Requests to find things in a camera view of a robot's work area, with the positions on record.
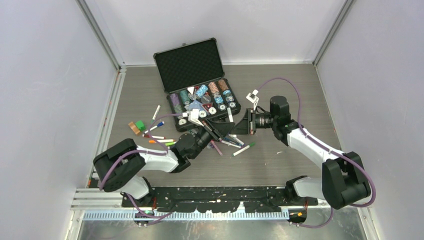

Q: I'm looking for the green cap white marker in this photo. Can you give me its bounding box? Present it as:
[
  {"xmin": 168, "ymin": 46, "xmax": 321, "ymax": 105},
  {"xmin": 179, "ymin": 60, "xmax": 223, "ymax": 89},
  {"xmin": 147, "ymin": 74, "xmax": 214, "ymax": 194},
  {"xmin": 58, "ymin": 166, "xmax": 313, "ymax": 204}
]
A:
[{"xmin": 232, "ymin": 142, "xmax": 256, "ymax": 157}]

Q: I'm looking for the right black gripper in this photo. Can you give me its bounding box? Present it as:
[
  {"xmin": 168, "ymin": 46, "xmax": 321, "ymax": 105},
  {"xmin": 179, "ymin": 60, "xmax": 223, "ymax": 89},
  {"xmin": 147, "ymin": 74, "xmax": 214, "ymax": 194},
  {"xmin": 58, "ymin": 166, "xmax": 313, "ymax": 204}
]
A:
[{"xmin": 229, "ymin": 108, "xmax": 278, "ymax": 136}]

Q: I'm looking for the brown wooden block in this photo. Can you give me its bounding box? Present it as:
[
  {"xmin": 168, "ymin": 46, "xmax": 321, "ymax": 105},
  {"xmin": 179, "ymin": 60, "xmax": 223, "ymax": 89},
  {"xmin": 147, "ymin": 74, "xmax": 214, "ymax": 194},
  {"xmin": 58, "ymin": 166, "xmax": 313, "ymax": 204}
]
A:
[{"xmin": 128, "ymin": 121, "xmax": 142, "ymax": 136}]

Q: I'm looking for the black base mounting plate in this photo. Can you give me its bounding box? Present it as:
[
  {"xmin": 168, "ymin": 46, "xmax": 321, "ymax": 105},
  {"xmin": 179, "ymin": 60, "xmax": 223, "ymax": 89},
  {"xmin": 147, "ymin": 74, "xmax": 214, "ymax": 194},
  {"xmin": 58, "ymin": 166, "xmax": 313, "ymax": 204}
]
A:
[{"xmin": 134, "ymin": 186, "xmax": 319, "ymax": 213}]

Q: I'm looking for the purple cable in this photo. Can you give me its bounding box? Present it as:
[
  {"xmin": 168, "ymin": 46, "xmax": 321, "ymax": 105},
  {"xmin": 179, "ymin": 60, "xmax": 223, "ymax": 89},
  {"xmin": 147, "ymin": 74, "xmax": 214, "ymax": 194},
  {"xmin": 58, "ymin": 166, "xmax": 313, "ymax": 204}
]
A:
[
  {"xmin": 98, "ymin": 112, "xmax": 190, "ymax": 228},
  {"xmin": 256, "ymin": 77, "xmax": 377, "ymax": 229}
]

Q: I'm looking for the green toy block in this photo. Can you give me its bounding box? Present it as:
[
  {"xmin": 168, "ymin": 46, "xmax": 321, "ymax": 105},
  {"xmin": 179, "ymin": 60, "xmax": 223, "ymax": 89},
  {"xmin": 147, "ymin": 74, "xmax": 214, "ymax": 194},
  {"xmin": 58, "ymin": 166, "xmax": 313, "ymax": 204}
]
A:
[{"xmin": 135, "ymin": 120, "xmax": 146, "ymax": 131}]

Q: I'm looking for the green tip white marker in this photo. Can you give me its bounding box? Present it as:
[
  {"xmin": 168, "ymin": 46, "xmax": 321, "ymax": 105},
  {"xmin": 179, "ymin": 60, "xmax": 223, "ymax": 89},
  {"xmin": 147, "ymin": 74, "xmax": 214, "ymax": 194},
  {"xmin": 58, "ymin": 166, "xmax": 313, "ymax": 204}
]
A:
[{"xmin": 150, "ymin": 104, "xmax": 161, "ymax": 124}]

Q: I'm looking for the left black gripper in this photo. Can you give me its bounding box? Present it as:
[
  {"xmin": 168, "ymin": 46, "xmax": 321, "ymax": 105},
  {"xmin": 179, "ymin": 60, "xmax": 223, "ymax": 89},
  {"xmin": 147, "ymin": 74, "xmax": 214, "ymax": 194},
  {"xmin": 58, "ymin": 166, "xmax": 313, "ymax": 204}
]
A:
[{"xmin": 190, "ymin": 118, "xmax": 234, "ymax": 160}]

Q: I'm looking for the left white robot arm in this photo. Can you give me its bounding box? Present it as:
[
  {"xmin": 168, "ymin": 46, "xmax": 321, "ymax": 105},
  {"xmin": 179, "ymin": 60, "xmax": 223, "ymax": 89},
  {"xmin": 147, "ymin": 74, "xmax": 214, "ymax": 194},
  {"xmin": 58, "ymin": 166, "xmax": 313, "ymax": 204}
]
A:
[{"xmin": 93, "ymin": 120, "xmax": 235, "ymax": 207}]

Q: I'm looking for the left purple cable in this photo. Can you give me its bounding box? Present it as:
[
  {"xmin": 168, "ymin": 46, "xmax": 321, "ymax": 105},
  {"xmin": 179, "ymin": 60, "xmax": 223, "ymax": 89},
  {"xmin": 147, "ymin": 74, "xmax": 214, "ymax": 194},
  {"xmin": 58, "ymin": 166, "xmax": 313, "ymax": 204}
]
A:
[{"xmin": 98, "ymin": 112, "xmax": 190, "ymax": 228}]

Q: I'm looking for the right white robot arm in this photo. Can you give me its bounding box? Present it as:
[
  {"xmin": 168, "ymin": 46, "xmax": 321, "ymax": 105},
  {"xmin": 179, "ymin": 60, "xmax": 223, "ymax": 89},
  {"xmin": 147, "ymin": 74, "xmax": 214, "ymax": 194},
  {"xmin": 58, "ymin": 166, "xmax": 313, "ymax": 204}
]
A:
[{"xmin": 231, "ymin": 93, "xmax": 372, "ymax": 210}]

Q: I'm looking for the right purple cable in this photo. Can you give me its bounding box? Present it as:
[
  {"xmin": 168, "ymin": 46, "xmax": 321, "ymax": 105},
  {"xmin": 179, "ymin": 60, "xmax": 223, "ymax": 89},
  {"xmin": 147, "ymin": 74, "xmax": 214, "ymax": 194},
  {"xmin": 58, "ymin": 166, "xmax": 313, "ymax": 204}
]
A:
[{"xmin": 256, "ymin": 77, "xmax": 377, "ymax": 229}]

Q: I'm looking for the magenta cap white marker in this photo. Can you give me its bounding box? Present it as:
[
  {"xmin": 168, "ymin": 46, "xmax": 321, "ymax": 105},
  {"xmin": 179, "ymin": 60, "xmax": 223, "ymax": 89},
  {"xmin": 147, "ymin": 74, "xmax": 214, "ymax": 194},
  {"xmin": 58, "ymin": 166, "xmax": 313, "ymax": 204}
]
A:
[{"xmin": 220, "ymin": 140, "xmax": 242, "ymax": 149}]

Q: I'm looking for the pink marker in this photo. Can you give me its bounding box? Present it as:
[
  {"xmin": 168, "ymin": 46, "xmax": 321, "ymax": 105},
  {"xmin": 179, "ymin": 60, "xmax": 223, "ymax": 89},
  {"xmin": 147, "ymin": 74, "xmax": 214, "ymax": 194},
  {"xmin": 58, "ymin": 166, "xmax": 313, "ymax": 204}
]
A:
[{"xmin": 210, "ymin": 140, "xmax": 223, "ymax": 156}]

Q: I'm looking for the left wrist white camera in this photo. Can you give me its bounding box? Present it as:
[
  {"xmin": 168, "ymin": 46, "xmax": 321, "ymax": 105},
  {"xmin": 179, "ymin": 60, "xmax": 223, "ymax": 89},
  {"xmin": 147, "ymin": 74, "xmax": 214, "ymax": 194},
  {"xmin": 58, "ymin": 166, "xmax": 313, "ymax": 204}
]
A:
[{"xmin": 188, "ymin": 108, "xmax": 204, "ymax": 127}]

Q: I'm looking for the purple cap white marker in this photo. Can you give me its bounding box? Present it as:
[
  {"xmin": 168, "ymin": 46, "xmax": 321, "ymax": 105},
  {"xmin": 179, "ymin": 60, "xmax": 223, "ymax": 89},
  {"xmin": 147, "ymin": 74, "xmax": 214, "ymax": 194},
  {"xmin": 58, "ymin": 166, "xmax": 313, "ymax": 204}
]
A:
[{"xmin": 231, "ymin": 134, "xmax": 245, "ymax": 146}]

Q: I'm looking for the black poker chip case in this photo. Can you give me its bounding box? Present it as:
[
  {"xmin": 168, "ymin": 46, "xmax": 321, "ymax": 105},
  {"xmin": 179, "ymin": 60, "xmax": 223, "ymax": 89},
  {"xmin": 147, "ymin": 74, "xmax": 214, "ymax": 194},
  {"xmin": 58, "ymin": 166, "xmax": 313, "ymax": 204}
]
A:
[{"xmin": 153, "ymin": 37, "xmax": 241, "ymax": 132}]

